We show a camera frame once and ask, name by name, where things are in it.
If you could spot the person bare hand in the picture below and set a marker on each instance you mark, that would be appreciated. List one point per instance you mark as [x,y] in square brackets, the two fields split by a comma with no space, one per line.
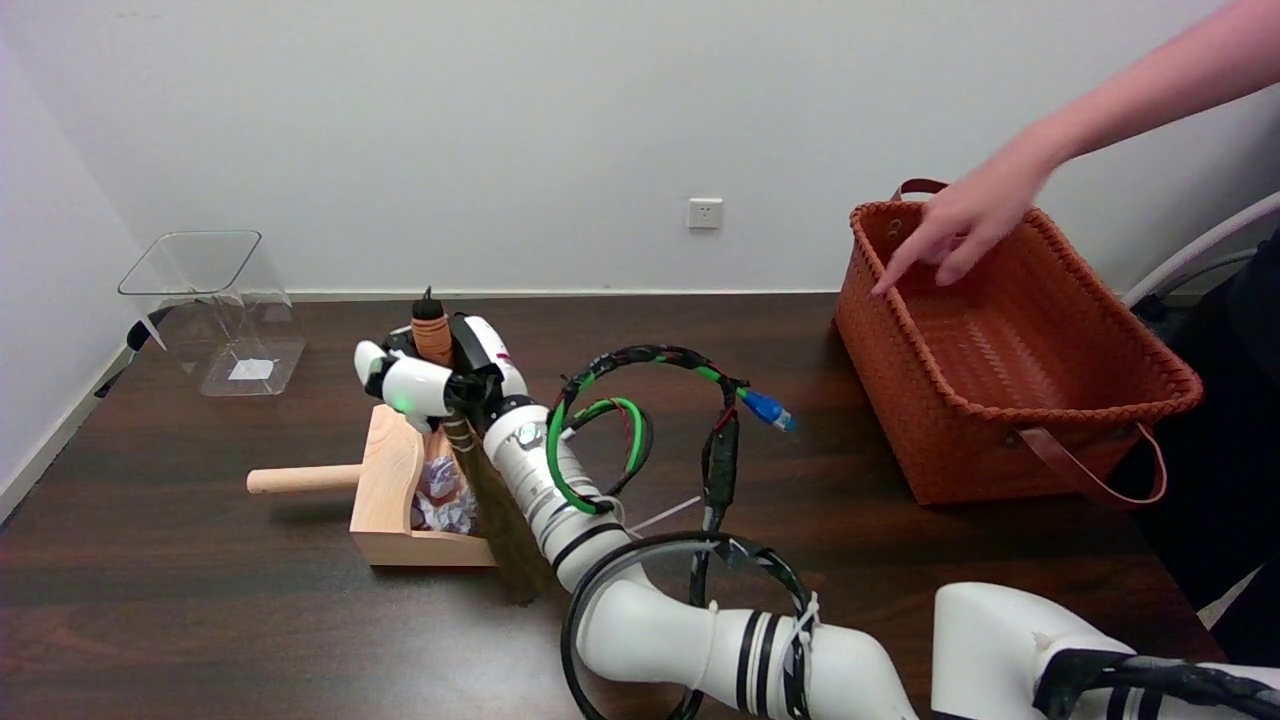
[985,205]

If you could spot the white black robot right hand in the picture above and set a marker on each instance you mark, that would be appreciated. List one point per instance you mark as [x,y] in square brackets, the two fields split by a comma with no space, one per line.
[425,385]

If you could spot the straw hand broom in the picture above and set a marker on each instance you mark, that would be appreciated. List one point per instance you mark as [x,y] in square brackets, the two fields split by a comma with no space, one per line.
[500,520]

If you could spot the red woven basket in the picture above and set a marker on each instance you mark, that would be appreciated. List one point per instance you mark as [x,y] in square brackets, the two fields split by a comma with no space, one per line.
[1000,370]

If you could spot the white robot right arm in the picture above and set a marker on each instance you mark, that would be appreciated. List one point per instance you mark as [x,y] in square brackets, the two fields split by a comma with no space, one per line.
[660,630]

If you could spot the person bare forearm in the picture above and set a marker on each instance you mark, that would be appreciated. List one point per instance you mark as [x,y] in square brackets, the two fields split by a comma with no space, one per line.
[1150,85]

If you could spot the wooden dustpan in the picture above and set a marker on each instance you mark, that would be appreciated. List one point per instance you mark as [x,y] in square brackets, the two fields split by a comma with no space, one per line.
[385,480]

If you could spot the clear acrylic container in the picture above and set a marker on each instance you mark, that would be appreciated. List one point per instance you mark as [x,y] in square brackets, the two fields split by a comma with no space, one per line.
[250,370]

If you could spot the white office chair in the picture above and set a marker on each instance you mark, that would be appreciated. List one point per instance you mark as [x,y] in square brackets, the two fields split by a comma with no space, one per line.
[1210,238]

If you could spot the person black clothing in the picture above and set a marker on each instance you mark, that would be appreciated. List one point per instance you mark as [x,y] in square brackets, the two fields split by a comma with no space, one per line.
[1240,450]

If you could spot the white wall outlet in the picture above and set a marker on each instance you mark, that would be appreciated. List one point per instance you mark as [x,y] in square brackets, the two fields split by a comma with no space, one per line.
[705,213]

